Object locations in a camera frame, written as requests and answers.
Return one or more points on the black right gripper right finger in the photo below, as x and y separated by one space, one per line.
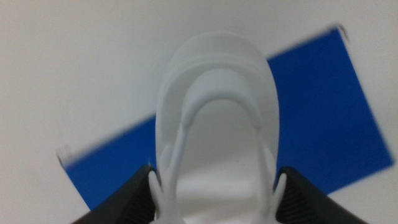
304 202

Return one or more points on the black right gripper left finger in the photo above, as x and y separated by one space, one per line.
130 202

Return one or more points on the blue rectangular mat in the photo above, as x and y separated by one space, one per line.
326 109

